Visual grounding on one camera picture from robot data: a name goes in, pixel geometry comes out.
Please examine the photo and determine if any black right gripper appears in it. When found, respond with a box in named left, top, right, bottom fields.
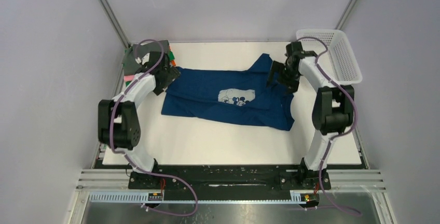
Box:
left=266, top=60, right=301, bottom=95

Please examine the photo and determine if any white perforated plastic basket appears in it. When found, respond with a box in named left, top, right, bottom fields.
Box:
left=296, top=29, right=363, bottom=85

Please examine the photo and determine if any pink folded t-shirt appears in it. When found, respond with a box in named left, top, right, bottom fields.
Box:
left=123, top=75, right=134, bottom=82

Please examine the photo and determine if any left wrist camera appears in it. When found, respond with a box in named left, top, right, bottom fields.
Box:
left=135, top=53, right=150, bottom=66

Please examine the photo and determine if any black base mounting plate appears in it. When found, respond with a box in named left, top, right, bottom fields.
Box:
left=94, top=159, right=333, bottom=203

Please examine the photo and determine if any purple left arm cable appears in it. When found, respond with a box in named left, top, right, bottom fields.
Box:
left=109, top=39, right=199, bottom=217

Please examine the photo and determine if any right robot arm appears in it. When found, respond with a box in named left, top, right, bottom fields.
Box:
left=266, top=40, right=355, bottom=189

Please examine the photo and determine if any blue t-shirt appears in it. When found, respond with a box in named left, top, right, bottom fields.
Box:
left=161, top=53, right=295, bottom=131

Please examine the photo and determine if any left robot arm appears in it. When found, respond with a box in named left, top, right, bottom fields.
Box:
left=98, top=51, right=180, bottom=188

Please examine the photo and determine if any grey folded t-shirt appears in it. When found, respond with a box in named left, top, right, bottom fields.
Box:
left=122, top=40, right=170, bottom=76

